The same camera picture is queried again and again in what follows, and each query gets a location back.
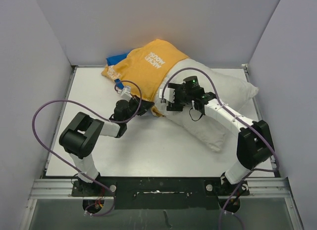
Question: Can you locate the aluminium frame rail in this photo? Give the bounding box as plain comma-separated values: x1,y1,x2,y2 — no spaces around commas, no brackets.
20,177,303,230

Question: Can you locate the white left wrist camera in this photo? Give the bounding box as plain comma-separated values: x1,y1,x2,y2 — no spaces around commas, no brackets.
117,86,132,101

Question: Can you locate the blue yellow Mickey pillowcase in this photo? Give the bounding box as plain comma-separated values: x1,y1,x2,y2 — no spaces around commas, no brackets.
102,39,188,102

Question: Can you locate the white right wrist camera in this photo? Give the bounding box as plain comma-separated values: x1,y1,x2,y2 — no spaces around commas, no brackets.
158,88,175,104

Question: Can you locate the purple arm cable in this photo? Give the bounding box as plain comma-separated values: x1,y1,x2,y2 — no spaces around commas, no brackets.
32,80,143,218
160,67,280,230

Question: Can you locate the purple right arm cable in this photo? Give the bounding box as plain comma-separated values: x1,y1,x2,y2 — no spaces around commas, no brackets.
160,67,280,230

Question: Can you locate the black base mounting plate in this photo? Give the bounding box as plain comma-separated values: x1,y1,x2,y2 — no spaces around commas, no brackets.
71,176,250,213

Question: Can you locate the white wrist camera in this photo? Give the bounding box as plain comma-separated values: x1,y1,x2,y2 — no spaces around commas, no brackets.
117,86,132,101
158,88,175,104

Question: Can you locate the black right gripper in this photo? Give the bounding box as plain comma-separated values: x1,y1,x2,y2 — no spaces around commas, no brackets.
167,85,193,110

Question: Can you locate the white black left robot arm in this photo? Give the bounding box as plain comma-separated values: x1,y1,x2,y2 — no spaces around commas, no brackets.
59,96,154,196

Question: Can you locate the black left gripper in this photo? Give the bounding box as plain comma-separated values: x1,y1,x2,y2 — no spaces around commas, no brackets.
124,95,155,124

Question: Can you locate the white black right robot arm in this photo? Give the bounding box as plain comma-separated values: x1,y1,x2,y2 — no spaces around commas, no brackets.
159,76,275,195

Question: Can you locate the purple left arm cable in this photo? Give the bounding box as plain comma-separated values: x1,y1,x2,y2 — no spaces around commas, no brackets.
32,80,143,218

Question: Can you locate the white pillow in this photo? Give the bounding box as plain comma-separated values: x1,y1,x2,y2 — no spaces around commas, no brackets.
151,58,260,153

